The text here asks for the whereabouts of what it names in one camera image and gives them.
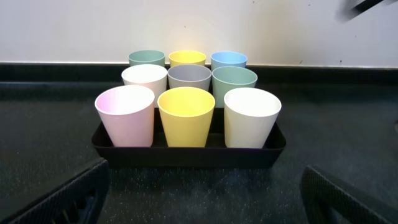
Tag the green cup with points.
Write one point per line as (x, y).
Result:
(146, 57)
(234, 79)

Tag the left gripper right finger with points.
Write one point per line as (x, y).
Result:
(335, 202)

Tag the white cup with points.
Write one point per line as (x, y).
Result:
(144, 74)
(248, 127)

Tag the pink cup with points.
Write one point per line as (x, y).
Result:
(127, 124)

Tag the yellow cup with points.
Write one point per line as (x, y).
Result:
(186, 57)
(186, 124)

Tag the blue cup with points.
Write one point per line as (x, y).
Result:
(228, 59)

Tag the grey cup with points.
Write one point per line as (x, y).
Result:
(189, 76)

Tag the black tray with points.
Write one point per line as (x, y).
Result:
(186, 155)

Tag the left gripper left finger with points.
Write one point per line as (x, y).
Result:
(62, 199)

